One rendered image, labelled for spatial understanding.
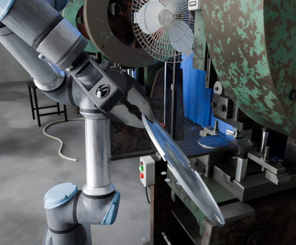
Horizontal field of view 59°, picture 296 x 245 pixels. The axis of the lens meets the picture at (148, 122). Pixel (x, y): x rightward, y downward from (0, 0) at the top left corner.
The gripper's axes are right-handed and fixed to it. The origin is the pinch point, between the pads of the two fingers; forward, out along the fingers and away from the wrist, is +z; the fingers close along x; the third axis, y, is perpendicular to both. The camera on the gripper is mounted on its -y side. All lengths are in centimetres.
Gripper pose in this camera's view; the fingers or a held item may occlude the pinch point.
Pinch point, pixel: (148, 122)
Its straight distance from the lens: 53.9
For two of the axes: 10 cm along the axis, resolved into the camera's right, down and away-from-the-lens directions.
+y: -2.7, -3.2, 9.1
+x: -6.8, 7.3, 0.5
